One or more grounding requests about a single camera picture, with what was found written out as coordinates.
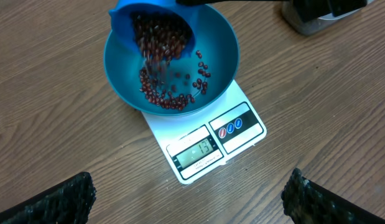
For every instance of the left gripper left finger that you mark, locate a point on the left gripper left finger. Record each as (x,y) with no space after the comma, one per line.
(67,202)

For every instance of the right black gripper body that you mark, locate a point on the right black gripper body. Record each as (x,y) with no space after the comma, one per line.
(309,10)

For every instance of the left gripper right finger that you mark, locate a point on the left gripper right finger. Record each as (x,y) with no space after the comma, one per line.
(307,202)

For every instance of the red beans in bowl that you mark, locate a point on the red beans in bowl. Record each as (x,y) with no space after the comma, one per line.
(171,90)

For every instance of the red beans in scoop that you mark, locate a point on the red beans in scoop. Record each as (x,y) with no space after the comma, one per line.
(160,36)

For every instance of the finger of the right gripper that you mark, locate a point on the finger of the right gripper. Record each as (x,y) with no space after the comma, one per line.
(202,2)

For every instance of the clear plastic container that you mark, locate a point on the clear plastic container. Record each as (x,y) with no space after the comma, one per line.
(311,27)

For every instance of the blue metal bowl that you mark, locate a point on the blue metal bowl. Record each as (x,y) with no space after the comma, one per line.
(216,40)

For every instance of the blue plastic measuring scoop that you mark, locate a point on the blue plastic measuring scoop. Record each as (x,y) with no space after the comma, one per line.
(121,22)

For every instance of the white digital kitchen scale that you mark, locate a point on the white digital kitchen scale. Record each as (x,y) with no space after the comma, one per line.
(197,143)

